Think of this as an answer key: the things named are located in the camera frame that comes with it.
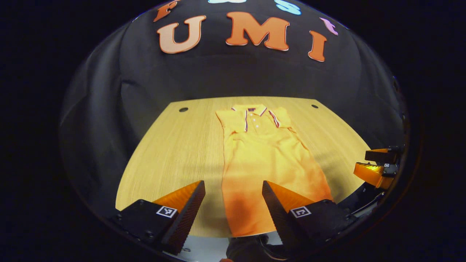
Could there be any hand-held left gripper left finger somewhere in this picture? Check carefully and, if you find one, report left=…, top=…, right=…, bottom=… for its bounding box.
left=115, top=180, right=206, bottom=255

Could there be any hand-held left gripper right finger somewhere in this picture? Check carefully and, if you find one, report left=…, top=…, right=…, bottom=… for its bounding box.
left=262, top=180, right=355, bottom=256

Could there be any person's dark shoe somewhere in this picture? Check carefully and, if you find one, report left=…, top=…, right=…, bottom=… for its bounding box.
left=226, top=235, right=288, bottom=261

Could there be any orange T-shirt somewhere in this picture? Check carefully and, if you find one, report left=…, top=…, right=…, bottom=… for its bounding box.
left=216, top=104, right=333, bottom=238

